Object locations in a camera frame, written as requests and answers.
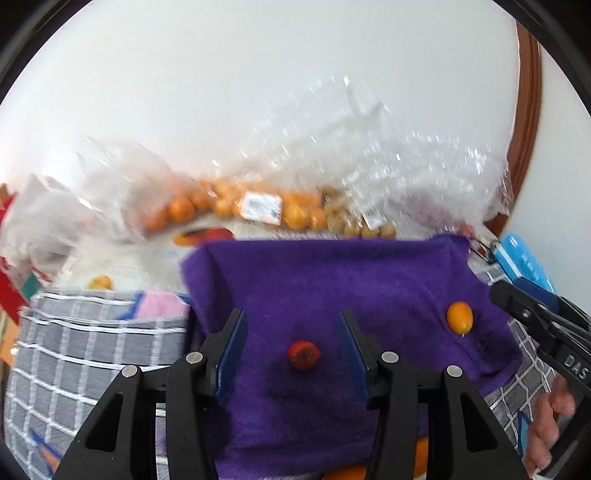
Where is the oval orange fruit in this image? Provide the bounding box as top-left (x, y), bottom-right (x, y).
top-left (446, 302), bottom-right (474, 337)

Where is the small red fruit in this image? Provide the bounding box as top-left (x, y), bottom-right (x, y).
top-left (287, 341), bottom-right (322, 371)

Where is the right hand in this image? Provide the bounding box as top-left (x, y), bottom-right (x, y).
top-left (524, 375), bottom-right (577, 478)

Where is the blue white tissue pack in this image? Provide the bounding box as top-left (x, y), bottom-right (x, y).
top-left (491, 234), bottom-right (556, 293)

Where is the purple towel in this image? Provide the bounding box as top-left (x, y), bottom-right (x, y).
top-left (181, 235), bottom-right (523, 479)

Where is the grey checked bed cover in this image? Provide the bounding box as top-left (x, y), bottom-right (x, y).
top-left (4, 262), bottom-right (562, 480)

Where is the clear crumpled plastic bag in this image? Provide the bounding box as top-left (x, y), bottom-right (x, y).
top-left (239, 75), bottom-right (514, 241)

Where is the red paper shopping bag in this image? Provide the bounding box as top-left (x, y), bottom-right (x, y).
top-left (1, 183), bottom-right (53, 324)

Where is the clear plastic bag of oranges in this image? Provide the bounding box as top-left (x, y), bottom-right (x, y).
top-left (78, 138), bottom-right (334, 245)

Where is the white plastic bag left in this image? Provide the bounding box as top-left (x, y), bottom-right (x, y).
top-left (13, 174), bottom-right (126, 280)

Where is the brown wooden door frame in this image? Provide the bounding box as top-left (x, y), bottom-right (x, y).
top-left (482, 22), bottom-right (542, 236)

